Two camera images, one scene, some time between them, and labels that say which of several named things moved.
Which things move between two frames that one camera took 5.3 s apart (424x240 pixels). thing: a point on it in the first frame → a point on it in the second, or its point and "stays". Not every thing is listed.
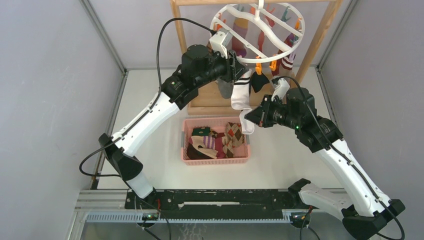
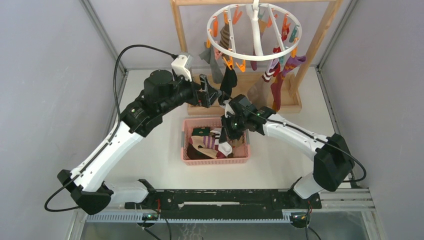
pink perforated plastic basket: (218, 125) stays
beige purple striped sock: (206, 144) stays
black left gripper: (231, 73) → (202, 97)
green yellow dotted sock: (201, 131) stays
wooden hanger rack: (205, 100) stays
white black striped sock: (240, 99) → (224, 147)
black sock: (258, 81) → (229, 81)
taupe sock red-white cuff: (287, 61) → (259, 92)
